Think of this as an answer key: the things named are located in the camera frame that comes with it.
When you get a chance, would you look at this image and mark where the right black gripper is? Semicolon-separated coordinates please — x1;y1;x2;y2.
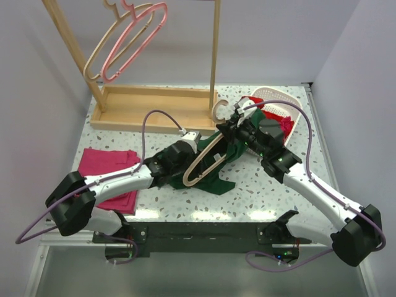
217;113;268;158

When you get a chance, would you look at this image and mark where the green t shirt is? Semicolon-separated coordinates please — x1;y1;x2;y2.
169;110;264;195

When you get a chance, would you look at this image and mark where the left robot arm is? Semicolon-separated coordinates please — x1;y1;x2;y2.
45;139;197;243

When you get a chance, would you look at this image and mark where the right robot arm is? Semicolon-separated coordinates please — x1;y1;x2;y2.
215;113;386;267

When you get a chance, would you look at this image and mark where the red t shirt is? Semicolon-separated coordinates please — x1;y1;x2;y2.
243;96;291;123

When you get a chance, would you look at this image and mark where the wooden hanger rack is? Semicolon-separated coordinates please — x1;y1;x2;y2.
43;1;221;135

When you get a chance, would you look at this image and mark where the folded magenta t shirt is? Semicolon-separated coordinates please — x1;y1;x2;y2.
78;148;140;215

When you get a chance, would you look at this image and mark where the pink plastic hanger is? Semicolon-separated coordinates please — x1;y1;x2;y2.
100;1;168;84

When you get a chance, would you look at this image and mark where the beige hanger far left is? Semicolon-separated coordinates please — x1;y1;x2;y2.
83;1;155;82

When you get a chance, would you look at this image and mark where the white perforated laundry basket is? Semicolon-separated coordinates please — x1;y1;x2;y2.
245;86;303;147

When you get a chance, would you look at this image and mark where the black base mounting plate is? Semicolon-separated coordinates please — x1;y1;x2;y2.
92;221;312;259

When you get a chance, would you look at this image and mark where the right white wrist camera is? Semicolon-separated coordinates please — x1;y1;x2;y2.
235;97;257;127

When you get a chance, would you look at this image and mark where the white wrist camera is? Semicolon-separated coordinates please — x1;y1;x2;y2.
235;97;257;127
180;129;202;152

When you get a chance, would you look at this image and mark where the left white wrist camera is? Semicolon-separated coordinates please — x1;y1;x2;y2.
180;129;202;152

